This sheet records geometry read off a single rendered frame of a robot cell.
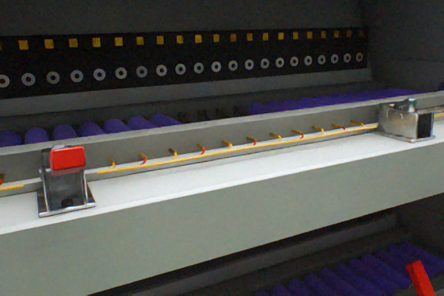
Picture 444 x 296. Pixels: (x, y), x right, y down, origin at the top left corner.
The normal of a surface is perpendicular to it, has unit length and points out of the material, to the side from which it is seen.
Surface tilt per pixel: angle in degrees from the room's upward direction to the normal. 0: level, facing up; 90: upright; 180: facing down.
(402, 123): 90
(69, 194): 17
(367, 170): 107
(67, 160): 87
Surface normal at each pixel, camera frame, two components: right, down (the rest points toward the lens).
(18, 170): 0.43, 0.18
